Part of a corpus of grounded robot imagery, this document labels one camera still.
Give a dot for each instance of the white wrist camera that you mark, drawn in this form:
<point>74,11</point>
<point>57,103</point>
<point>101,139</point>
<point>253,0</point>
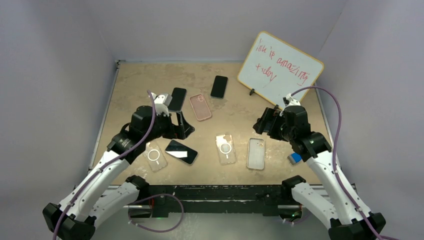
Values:
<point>289,100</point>
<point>161,104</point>

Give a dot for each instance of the clear magsafe case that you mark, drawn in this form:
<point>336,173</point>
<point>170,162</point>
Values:
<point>154,156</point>
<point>225,149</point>

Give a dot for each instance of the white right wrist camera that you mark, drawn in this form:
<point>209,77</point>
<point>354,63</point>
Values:
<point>289,100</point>

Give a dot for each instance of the pink phone case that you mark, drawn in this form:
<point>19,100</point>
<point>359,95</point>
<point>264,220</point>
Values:
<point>200,107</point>

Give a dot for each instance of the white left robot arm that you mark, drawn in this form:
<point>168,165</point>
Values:
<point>79,214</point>

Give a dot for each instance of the yellow framed whiteboard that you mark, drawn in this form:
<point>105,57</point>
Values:
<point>274,68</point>

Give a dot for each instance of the aluminium table frame rail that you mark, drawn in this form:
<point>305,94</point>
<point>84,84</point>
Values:
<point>102,123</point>

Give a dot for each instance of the blue white eraser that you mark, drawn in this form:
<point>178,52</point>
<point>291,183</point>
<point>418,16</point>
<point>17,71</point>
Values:
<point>294,158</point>

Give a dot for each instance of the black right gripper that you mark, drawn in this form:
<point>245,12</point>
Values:
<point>273,116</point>

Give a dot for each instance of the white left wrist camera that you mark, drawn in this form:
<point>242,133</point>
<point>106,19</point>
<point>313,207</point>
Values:
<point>161,104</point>

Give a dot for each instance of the frosted clear phone case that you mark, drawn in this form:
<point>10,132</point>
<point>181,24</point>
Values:
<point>256,154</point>

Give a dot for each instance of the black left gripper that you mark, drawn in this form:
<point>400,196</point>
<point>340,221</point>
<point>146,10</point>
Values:
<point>174,131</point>

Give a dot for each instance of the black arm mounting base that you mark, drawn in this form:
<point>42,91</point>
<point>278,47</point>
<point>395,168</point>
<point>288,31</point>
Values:
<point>158,201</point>

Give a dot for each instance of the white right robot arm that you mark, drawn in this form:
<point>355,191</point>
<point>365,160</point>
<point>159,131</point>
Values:
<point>344,214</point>

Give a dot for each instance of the black phone with white reflection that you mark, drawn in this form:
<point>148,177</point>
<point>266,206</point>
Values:
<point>181,152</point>

